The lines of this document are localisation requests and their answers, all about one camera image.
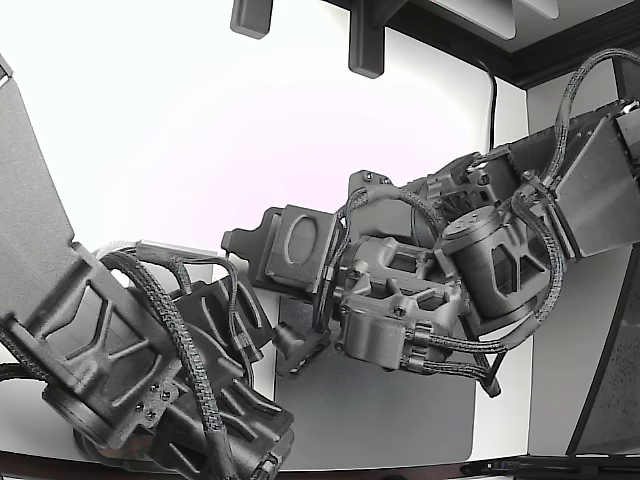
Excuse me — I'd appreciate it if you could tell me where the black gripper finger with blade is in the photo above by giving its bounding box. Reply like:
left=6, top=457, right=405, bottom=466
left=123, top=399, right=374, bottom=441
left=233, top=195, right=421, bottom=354
left=222, top=219, right=266, bottom=274

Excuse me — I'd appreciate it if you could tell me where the black braided cable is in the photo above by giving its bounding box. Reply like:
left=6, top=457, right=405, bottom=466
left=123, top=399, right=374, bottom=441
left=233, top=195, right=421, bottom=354
left=543, top=47, right=640, bottom=187
left=97, top=248, right=237, bottom=480
left=409, top=199, right=569, bottom=397

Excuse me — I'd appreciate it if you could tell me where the thin black cable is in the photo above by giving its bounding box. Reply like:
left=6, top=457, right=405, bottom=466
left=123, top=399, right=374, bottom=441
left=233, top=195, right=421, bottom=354
left=469, top=52, right=500, bottom=151

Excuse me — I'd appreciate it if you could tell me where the black speckled panel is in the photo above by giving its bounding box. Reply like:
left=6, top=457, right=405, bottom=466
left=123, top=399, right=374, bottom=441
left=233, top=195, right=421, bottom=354
left=567, top=269, right=640, bottom=456

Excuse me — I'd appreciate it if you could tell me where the black bar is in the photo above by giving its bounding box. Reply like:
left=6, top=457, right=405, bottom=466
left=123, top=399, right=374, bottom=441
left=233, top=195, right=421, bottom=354
left=459, top=452, right=640, bottom=477

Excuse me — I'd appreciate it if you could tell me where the dark grey robot arm with gripper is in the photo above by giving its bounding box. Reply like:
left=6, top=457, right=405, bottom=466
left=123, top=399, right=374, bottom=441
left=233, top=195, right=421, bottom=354
left=319, top=47, right=640, bottom=401

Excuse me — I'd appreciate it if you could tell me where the dark grey robot arm with camera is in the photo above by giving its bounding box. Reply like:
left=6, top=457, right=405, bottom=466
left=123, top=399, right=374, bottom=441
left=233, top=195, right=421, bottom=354
left=0, top=52, right=296, bottom=480

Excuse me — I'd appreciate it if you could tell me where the small black bracket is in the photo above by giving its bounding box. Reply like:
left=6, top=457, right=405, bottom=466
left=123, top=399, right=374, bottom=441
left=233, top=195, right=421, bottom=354
left=229, top=0, right=275, bottom=39

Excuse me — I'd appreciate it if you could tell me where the large black bracket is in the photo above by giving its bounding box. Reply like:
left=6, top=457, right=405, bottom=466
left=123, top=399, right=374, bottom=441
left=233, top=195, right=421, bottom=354
left=347, top=0, right=387, bottom=80

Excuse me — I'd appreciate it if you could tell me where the dark wooden frame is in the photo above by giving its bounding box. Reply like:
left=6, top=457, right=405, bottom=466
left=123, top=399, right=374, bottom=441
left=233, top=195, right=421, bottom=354
left=384, top=0, right=640, bottom=90

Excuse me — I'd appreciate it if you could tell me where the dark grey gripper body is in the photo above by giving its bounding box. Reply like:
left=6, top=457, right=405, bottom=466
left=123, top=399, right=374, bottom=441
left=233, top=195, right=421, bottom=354
left=252, top=204, right=346, bottom=304

